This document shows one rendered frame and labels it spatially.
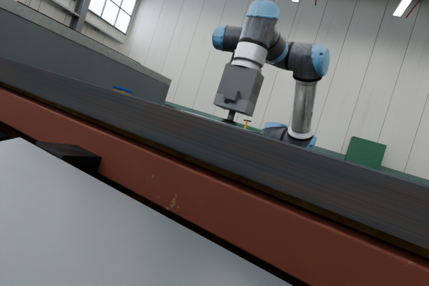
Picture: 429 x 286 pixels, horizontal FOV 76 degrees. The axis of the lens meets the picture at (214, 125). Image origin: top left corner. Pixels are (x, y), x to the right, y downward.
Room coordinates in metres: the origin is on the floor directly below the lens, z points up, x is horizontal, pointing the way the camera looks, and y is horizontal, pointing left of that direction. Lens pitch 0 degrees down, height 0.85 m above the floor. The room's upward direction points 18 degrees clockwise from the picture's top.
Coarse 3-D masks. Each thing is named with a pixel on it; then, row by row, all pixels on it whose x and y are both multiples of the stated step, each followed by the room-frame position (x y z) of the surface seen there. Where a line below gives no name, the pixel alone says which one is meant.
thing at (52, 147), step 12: (36, 144) 0.30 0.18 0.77; (48, 144) 0.31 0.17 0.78; (60, 144) 0.32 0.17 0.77; (72, 144) 0.34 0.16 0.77; (60, 156) 0.28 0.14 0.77; (72, 156) 0.29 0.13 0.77; (84, 156) 0.31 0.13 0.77; (96, 156) 0.32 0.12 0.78; (84, 168) 0.31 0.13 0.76; (96, 168) 0.32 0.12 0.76; (108, 180) 0.35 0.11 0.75; (132, 192) 0.39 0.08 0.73
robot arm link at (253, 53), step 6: (240, 42) 0.65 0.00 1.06; (246, 42) 0.63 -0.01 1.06; (240, 48) 0.64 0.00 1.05; (246, 48) 0.63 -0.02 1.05; (252, 48) 0.63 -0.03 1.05; (258, 48) 0.63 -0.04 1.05; (234, 54) 0.66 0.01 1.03; (240, 54) 0.64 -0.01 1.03; (246, 54) 0.63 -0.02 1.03; (252, 54) 0.63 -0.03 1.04; (258, 54) 0.63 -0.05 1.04; (264, 54) 0.64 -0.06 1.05; (234, 60) 0.67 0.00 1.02; (240, 60) 0.64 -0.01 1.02; (246, 60) 0.63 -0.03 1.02; (252, 60) 0.63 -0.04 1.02; (258, 60) 0.63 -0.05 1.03; (264, 60) 0.65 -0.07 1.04; (258, 66) 0.65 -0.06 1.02
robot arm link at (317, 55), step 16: (288, 48) 1.06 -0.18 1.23; (304, 48) 1.04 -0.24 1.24; (320, 48) 1.01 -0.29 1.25; (288, 64) 1.08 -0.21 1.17; (304, 64) 1.04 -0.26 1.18; (320, 64) 1.01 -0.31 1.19; (304, 80) 1.07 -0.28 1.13; (304, 96) 1.12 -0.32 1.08; (304, 112) 1.17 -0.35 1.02; (288, 128) 1.29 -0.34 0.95; (304, 128) 1.21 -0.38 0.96; (304, 144) 1.24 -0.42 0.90
